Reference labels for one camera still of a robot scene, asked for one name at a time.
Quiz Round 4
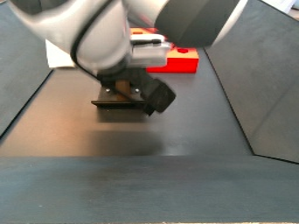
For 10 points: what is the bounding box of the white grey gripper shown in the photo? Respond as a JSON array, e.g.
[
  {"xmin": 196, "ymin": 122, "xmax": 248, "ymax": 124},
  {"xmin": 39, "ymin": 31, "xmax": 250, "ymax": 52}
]
[{"xmin": 98, "ymin": 34, "xmax": 177, "ymax": 115}]

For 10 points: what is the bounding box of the brown hexagon peg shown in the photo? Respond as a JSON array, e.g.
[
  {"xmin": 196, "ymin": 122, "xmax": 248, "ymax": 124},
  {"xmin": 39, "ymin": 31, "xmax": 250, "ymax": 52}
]
[{"xmin": 117, "ymin": 80, "xmax": 133, "ymax": 102}]

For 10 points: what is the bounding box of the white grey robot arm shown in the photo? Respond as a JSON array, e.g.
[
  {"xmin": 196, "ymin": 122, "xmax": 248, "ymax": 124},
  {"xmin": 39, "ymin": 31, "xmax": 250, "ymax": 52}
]
[{"xmin": 7, "ymin": 0, "xmax": 249, "ymax": 114}]

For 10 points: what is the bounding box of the black curved holder stand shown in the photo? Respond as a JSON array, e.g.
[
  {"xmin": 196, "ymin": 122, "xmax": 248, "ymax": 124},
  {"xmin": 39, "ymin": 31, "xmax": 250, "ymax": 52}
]
[{"xmin": 91, "ymin": 86, "xmax": 146, "ymax": 109}]

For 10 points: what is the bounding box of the red shape sorter block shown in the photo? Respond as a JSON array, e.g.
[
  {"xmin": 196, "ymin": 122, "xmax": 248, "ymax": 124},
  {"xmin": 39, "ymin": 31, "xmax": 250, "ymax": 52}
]
[{"xmin": 131, "ymin": 28, "xmax": 201, "ymax": 74}]

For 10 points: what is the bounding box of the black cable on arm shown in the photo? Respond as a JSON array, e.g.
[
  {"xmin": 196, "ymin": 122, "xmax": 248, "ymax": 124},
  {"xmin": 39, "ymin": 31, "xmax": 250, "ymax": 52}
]
[{"xmin": 70, "ymin": 0, "xmax": 118, "ymax": 80}]

